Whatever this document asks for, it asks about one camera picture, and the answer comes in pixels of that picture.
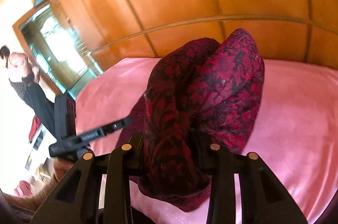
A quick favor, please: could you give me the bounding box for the person in pink top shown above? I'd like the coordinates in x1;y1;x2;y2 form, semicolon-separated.
1;45;56;137

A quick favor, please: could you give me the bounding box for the pink bed sheet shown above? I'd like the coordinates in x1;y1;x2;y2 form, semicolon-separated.
76;58;337;223

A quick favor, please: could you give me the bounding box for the person's left hand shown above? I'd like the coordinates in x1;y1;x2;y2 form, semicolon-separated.
52;159;74;183

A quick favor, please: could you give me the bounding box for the dark red floral garment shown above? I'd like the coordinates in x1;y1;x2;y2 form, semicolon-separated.
117;28;265;212

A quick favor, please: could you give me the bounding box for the wooden framed mirror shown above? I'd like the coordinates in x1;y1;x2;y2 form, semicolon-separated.
13;1;104;98

